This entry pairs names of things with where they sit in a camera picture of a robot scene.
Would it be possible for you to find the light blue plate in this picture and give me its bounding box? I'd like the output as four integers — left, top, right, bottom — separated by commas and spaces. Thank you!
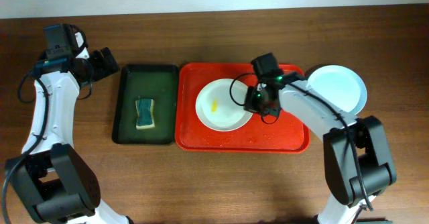
308, 65, 367, 115

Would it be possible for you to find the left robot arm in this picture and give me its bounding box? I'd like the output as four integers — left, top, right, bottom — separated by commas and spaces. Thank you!
3, 48, 132, 223

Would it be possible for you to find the dark green rectangular tray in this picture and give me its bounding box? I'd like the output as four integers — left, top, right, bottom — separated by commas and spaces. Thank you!
111, 64, 179, 146

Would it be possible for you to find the green and yellow sponge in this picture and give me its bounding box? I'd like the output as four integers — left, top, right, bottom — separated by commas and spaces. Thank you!
135, 99, 155, 130

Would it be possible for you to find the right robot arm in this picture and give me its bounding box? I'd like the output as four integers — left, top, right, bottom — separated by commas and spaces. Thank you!
244, 70, 397, 223

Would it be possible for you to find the red plastic tray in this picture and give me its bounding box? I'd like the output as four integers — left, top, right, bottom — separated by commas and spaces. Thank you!
175, 62, 310, 154

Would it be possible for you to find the white plate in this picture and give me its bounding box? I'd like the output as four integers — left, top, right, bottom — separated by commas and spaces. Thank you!
195, 78, 253, 132

